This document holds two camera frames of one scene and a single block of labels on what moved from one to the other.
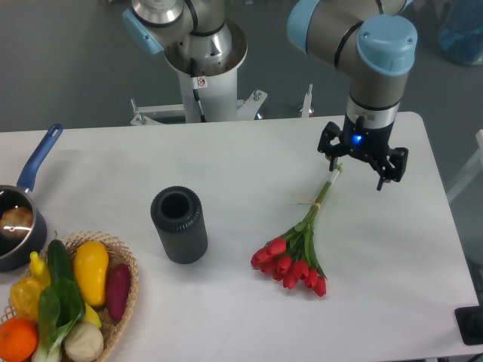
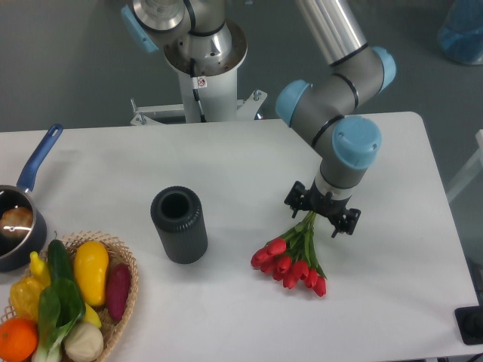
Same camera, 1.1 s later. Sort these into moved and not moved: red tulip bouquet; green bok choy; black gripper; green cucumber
Moved: black gripper
Not moved: red tulip bouquet; green cucumber; green bok choy
